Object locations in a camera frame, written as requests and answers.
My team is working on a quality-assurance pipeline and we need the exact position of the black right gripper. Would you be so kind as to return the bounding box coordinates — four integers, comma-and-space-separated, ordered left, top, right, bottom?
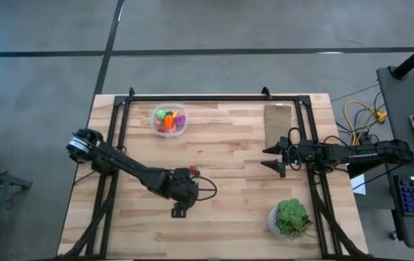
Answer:
260, 136, 318, 179

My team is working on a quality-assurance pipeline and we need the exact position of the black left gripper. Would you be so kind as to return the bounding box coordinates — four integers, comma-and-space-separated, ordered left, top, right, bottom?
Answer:
162, 167, 200, 210

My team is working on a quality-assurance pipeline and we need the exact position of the orange toy carrot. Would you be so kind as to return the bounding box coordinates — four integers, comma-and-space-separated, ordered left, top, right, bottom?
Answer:
164, 111, 175, 131

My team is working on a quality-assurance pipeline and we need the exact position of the clear plastic tupperware container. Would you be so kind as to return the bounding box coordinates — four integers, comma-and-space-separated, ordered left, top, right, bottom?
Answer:
150, 104, 189, 138

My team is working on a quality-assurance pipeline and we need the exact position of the tan folded cloth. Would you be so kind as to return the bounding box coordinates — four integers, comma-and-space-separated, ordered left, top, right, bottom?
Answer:
264, 104, 293, 149

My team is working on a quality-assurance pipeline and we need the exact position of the succulent in white pot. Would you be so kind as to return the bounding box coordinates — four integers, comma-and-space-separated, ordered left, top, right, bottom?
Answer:
267, 198, 316, 243

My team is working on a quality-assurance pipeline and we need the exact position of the white paper sheet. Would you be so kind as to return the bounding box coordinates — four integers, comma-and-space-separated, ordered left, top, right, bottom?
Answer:
349, 173, 368, 196

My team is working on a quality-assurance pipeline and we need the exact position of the grey side desk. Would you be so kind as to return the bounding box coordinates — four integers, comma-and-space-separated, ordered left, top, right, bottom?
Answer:
376, 65, 414, 162

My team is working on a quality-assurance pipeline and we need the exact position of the black aluminium table frame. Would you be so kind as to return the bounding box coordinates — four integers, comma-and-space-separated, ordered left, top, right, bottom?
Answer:
57, 86, 374, 261

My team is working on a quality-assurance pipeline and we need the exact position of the yellow cable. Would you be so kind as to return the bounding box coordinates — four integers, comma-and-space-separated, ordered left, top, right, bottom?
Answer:
344, 100, 389, 146

